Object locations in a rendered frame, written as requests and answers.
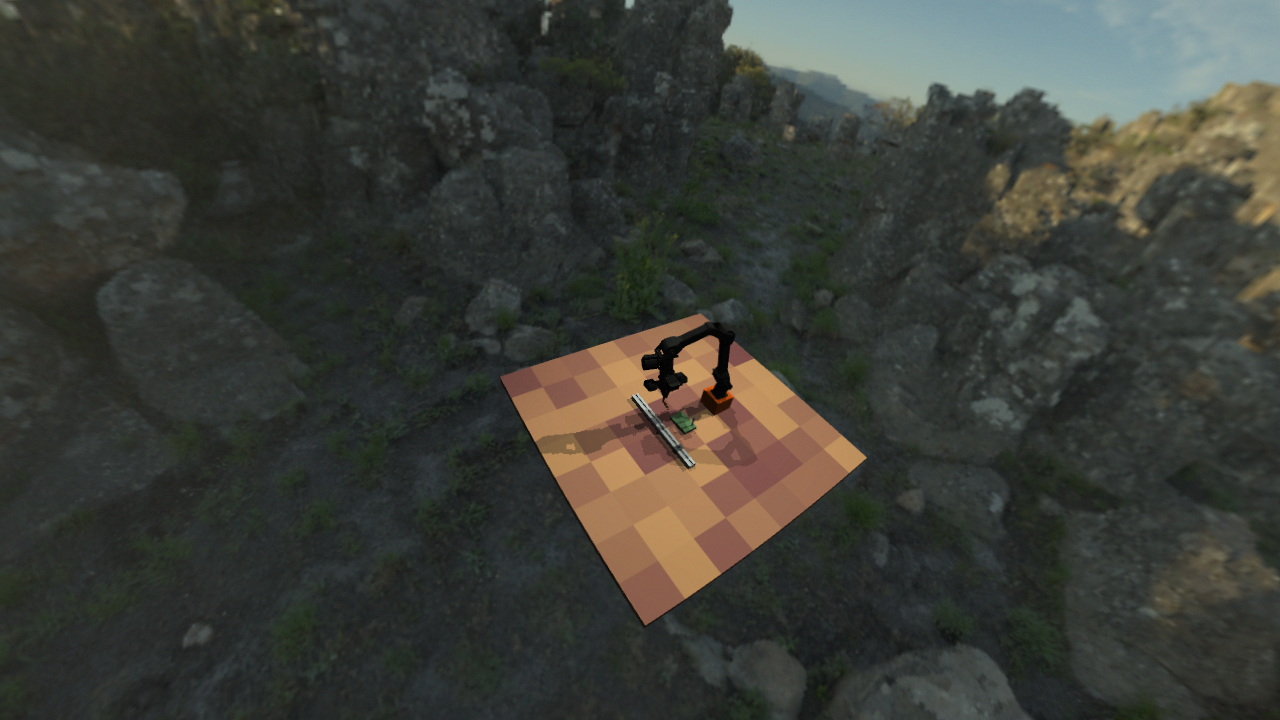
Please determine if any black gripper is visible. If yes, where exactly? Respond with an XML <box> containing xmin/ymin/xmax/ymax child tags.
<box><xmin>644</xmin><ymin>366</ymin><xmax>689</xmax><ymax>398</ymax></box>

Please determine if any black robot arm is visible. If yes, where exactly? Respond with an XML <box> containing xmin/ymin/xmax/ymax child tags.
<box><xmin>641</xmin><ymin>322</ymin><xmax>736</xmax><ymax>400</ymax></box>

